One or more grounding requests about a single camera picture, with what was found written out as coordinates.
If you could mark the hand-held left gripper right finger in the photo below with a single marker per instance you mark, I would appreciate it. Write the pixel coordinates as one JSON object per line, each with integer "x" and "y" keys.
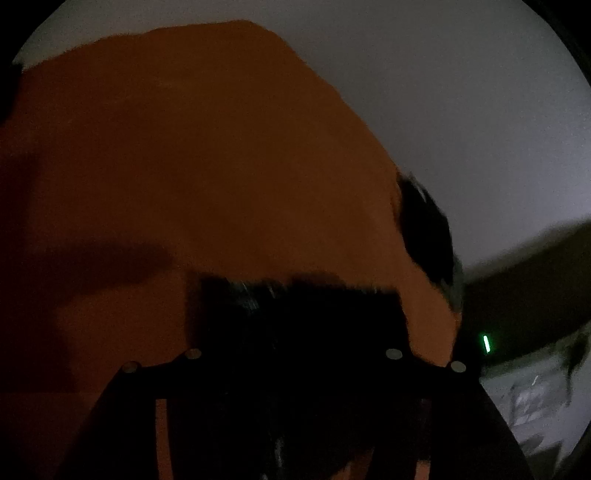
{"x": 425, "y": 378}

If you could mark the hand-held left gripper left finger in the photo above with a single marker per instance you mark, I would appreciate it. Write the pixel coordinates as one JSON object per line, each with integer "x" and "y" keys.
{"x": 161, "y": 378}

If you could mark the black jacket with white print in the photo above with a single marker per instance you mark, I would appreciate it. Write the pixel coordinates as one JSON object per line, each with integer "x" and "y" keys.
{"x": 300, "y": 332}

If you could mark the grey printed cloth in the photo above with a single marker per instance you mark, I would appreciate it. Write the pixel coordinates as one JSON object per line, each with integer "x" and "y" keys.
{"x": 526, "y": 401}

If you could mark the orange bed sheet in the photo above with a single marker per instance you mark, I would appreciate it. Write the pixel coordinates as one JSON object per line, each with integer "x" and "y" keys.
{"x": 184, "y": 161}

